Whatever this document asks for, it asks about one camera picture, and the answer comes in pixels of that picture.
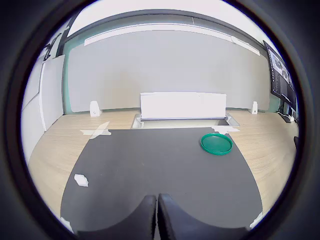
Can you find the small white plastic terminal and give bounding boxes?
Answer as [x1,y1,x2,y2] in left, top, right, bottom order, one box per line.
[73,173,90,188]

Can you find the round green lid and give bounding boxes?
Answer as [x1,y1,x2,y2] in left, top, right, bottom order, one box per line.
[200,133,233,157]

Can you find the dark grey mat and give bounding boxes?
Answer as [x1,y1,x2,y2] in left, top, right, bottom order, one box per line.
[59,126,264,233]

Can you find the white tape piece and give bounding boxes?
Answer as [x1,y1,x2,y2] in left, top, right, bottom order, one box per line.
[60,216,74,233]
[249,211,264,230]
[211,125,241,135]

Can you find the crossed white tape strips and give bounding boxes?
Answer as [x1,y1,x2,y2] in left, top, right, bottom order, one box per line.
[80,121,112,140]

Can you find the white side partition panel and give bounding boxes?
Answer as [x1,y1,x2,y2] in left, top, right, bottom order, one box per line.
[39,54,66,133]

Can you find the black computer monitor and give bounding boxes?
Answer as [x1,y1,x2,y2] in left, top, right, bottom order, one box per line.
[263,39,298,106]

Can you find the silver metal cable tray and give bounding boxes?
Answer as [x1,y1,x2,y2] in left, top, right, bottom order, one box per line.
[130,112,241,130]

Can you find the grey partition wall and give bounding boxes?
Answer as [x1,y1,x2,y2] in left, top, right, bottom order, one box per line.
[66,29,271,114]

